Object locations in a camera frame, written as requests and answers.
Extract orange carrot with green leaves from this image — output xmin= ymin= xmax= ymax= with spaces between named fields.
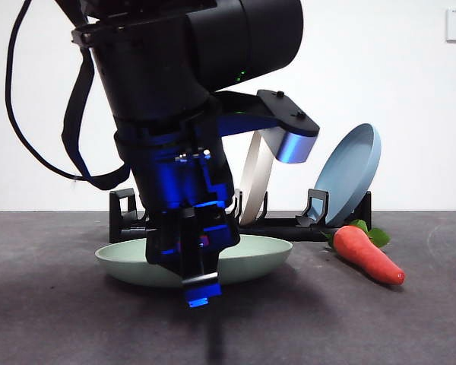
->
xmin=324 ymin=219 xmax=407 ymax=286

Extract blue plate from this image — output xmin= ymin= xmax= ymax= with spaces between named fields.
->
xmin=312 ymin=122 xmax=383 ymax=226

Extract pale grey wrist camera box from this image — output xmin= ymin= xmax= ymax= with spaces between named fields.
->
xmin=257 ymin=89 xmax=321 ymax=165

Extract black plate rack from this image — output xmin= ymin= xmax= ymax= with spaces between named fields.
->
xmin=109 ymin=187 xmax=373 ymax=244

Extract green plate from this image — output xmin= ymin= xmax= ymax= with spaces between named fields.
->
xmin=94 ymin=233 xmax=294 ymax=289

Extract beige plate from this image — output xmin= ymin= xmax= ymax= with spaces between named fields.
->
xmin=238 ymin=129 xmax=277 ymax=226

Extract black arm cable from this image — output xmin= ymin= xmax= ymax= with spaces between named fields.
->
xmin=5 ymin=0 xmax=132 ymax=191

